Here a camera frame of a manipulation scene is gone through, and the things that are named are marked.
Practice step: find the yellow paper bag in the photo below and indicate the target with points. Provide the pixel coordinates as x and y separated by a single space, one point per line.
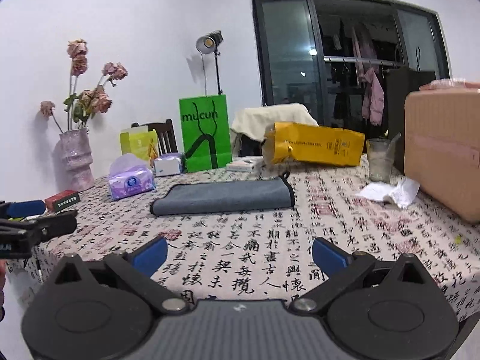
305 143

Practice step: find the cream cloth on chair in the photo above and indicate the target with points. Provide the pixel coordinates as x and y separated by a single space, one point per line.
254 122

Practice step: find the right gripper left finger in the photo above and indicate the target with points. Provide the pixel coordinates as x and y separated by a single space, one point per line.
134 271

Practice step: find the studio light on stand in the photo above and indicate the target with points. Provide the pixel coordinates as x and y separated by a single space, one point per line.
209 44

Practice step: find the brown cardboard box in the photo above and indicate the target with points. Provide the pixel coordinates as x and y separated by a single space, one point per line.
441 149

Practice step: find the dried pink roses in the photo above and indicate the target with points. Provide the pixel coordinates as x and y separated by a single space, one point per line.
81 107

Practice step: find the black sliding glass door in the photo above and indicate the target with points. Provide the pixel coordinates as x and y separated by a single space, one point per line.
311 51

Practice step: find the clear drinking glass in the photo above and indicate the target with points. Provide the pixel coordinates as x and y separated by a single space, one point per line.
381 156

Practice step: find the small white red box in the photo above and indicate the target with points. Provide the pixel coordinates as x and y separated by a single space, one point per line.
245 164

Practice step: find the dark wooden chair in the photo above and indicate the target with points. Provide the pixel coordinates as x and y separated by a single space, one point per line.
165 134

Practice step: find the metal clothes rail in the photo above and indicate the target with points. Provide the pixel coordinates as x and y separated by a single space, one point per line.
340 59

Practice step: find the red green small box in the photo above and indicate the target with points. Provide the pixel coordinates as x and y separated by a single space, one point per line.
62 201

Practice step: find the grey towel black trim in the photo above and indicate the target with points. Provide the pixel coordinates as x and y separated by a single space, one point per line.
226 197

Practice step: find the pink jacket on rack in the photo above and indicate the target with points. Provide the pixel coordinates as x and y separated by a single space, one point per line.
371 97

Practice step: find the green paper shopping bag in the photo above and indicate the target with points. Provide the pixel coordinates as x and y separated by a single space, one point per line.
205 132

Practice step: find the calligraphy print tablecloth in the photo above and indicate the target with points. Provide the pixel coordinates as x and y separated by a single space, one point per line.
267 254

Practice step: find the purple tissue pack front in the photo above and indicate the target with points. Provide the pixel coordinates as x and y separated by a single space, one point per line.
129 176

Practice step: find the crumpled white paper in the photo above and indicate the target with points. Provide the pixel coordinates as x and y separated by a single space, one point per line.
402 195

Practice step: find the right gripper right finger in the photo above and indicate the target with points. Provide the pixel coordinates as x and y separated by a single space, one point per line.
345 272

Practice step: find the pink ceramic vase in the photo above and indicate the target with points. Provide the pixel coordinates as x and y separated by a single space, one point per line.
77 158

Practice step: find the yellow-green snack box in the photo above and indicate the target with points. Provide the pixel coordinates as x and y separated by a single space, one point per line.
142 142

